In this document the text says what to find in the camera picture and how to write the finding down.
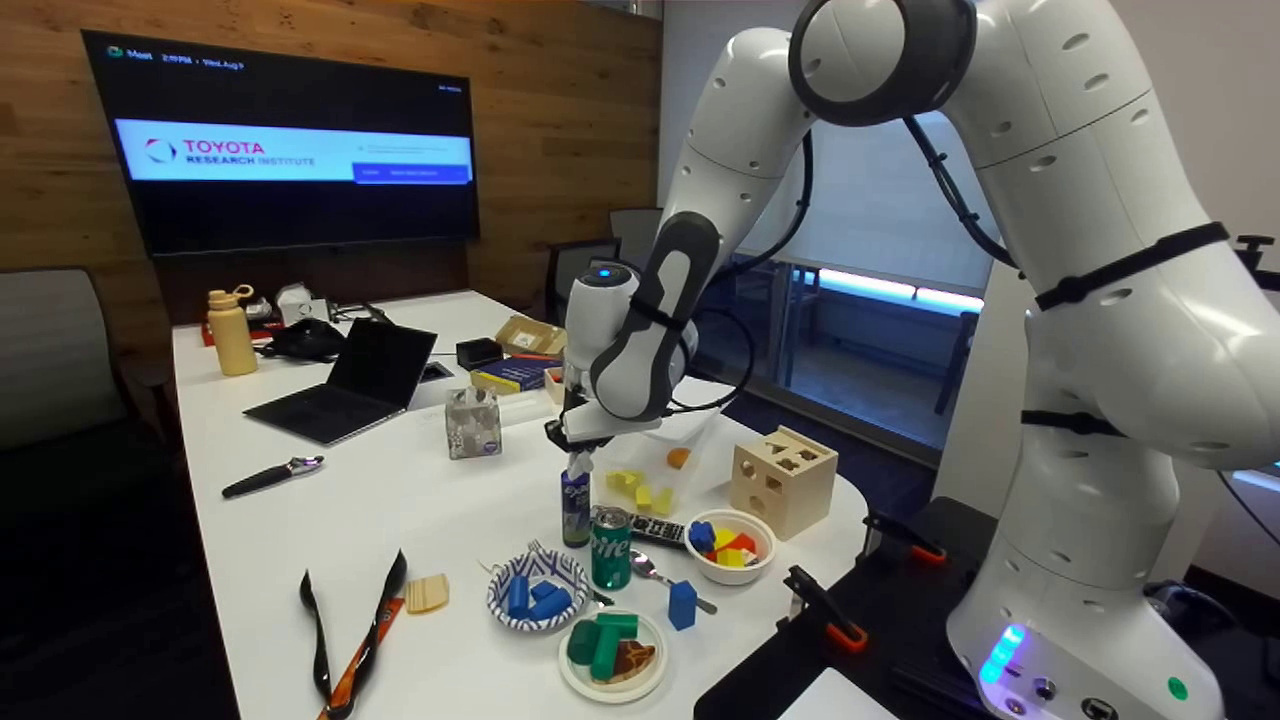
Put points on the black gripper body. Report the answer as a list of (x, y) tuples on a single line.
[(580, 429)]

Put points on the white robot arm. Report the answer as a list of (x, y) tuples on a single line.
[(1150, 342)]

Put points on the yellow water bottle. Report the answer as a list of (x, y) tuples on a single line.
[(231, 329)]

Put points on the grey tissue box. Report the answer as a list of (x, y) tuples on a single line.
[(475, 425)]

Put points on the clear plastic container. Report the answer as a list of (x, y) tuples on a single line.
[(666, 468)]

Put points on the green soda can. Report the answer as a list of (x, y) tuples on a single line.
[(610, 553)]

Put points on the black remote control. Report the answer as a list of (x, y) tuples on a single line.
[(654, 531)]

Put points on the silver metal spoon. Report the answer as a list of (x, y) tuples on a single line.
[(646, 566)]

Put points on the black laptop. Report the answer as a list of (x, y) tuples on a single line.
[(371, 380)]

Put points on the blue patterned paper plate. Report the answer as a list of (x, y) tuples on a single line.
[(537, 593)]

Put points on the white bowl with blocks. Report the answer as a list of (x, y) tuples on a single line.
[(728, 544)]

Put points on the loose blue block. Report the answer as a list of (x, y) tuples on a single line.
[(682, 607)]

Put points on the wooden shape sorter box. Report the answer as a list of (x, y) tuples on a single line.
[(786, 478)]

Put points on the white plate with green blocks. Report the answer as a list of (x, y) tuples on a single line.
[(614, 656)]

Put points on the black marker pen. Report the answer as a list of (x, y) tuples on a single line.
[(276, 474)]

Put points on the black orange clamp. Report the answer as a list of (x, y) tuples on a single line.
[(836, 624)]

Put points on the black office chair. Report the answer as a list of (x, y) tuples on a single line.
[(73, 447)]

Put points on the wall television screen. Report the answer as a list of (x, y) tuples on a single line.
[(276, 155)]

